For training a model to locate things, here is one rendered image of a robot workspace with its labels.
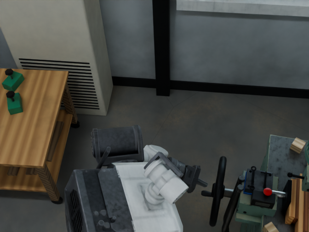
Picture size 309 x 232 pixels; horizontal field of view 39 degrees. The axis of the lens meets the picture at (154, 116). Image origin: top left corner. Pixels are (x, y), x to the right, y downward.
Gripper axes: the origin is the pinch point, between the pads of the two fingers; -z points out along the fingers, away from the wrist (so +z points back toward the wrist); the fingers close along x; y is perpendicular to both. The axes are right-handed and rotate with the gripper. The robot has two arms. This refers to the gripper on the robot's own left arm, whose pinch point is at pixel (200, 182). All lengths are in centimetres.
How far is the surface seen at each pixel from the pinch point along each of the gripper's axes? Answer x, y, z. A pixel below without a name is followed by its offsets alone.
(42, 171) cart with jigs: 12, -66, 58
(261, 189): 3.8, 36.9, -5.9
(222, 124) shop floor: -68, -79, -41
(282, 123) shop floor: -82, -62, -75
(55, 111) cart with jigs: -22, -68, 65
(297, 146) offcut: -21.6, 31.8, -20.6
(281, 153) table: -17.9, 26.8, -17.5
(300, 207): 4.9, 40.9, -21.1
